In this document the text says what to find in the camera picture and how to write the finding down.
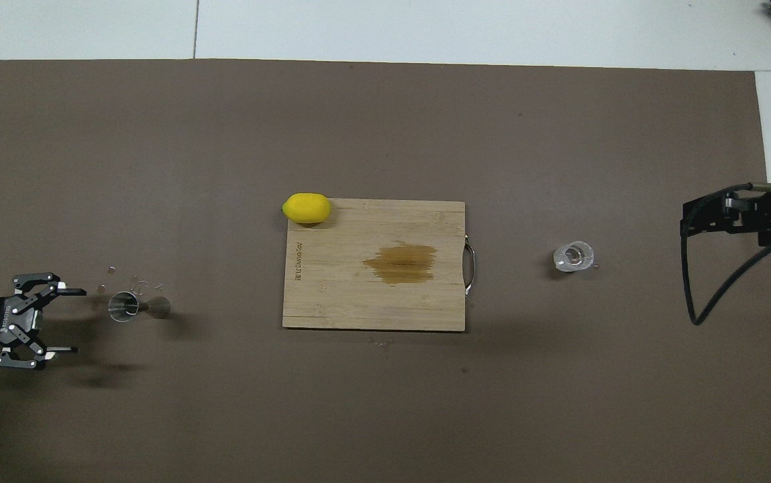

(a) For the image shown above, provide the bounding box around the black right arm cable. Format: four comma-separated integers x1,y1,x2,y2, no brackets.
682,182,771,327

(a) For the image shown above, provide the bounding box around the bamboo cutting board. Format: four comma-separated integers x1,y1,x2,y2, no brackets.
282,198,476,332

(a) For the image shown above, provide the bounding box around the yellow lemon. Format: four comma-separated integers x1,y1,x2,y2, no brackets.
282,193,331,224

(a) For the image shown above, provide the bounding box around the steel double jigger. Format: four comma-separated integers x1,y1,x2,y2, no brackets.
108,290,172,323

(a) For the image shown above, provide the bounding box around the brown table mat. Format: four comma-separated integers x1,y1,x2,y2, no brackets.
0,59,771,483

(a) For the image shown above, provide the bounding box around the small clear glass cup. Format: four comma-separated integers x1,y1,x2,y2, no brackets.
553,240,595,273

